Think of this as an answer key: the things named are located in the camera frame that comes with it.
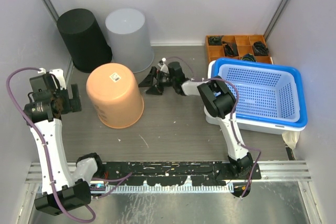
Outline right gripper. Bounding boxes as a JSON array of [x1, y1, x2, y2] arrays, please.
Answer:
[[138, 66, 175, 95]]

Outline orange bucket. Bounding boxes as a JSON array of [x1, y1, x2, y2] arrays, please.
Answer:
[[86, 63, 144, 129]]

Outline black bucket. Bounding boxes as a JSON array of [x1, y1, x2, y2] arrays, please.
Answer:
[[57, 8, 112, 73]]

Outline grey bucket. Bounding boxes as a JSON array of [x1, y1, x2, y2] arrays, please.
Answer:
[[105, 8, 154, 73]]

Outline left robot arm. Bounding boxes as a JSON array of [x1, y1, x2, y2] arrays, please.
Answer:
[[24, 69, 105, 216]]

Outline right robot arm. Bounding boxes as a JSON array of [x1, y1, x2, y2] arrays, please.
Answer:
[[138, 60, 254, 179]]

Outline dark rolled item far left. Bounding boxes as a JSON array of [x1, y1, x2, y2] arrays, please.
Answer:
[[208, 36, 223, 46]]

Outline dark rolled item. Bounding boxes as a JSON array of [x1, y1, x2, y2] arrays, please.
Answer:
[[208, 36, 223, 46], [223, 41, 239, 57], [253, 41, 269, 56]]

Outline dark rolled item centre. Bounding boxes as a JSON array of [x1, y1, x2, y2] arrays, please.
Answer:
[[223, 41, 239, 57]]

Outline orange compartment organizer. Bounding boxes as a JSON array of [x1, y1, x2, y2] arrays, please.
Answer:
[[205, 35, 273, 64]]

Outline yellow blue rolled item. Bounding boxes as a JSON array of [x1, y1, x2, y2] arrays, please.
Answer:
[[241, 54, 257, 62]]

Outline white plastic tub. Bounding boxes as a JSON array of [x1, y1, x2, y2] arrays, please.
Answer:
[[204, 60, 306, 135]]

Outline dark rolled item right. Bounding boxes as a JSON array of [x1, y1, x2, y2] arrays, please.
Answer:
[[253, 41, 269, 56]]

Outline blue perforated basket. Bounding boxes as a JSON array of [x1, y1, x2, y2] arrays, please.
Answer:
[[209, 58, 308, 127]]

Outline beige cloth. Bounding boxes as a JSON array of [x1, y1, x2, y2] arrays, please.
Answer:
[[282, 131, 300, 150]]

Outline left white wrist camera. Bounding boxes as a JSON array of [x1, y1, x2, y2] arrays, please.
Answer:
[[38, 68, 67, 90]]

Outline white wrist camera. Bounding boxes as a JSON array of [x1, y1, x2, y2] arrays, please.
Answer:
[[38, 68, 67, 90], [157, 58, 169, 74]]

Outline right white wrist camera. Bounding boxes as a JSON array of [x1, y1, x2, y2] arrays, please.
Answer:
[[157, 58, 169, 74]]

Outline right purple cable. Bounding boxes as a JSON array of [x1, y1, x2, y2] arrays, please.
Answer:
[[165, 56, 262, 199]]

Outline purple cable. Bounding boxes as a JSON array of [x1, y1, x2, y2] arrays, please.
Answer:
[[165, 56, 262, 199], [5, 67, 133, 221]]

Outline black mounting rail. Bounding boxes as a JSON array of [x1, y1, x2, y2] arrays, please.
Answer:
[[93, 161, 250, 187]]

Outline white cable duct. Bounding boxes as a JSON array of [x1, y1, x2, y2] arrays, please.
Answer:
[[112, 183, 234, 194]]

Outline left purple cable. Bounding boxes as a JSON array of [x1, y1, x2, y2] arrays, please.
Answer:
[[5, 67, 133, 221]]

